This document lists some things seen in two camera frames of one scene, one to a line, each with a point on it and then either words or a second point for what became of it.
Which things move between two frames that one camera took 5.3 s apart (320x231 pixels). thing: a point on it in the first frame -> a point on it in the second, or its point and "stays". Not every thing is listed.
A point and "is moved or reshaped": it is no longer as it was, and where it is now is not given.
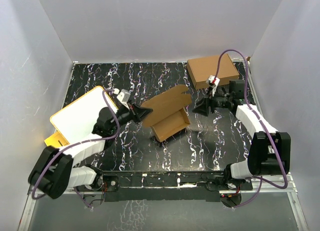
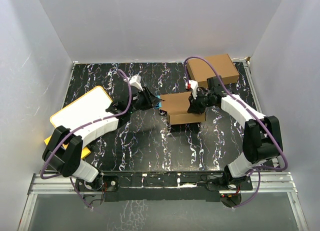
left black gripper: x=137 y=113 -> x=150 y=100
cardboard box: x=167 y=117 is moved or reshaped
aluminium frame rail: x=282 y=184 stays
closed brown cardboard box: x=200 y=69 stays
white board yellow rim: x=77 y=121 stays
